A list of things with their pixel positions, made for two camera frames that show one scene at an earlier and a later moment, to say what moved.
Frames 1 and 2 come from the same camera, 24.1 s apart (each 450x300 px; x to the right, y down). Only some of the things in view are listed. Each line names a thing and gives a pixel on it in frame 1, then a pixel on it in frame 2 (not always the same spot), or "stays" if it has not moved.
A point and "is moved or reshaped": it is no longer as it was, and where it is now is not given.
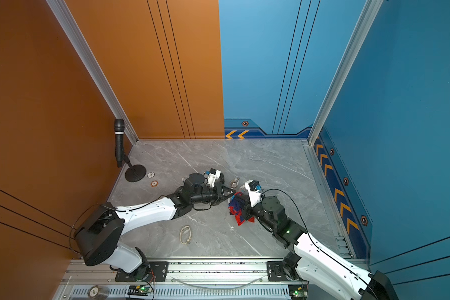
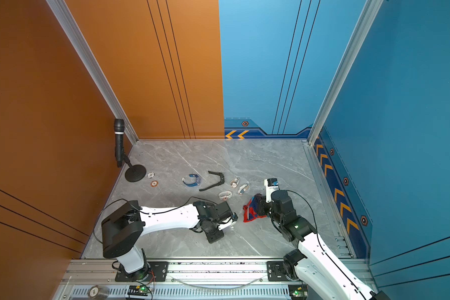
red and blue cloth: x=235 y=207 is moved or reshaped
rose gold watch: x=234 y=182 stays
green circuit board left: x=138 y=290 stays
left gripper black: x=219 y=189 → x=214 y=239
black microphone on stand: x=134 y=174 stays
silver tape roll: x=99 y=292 stays
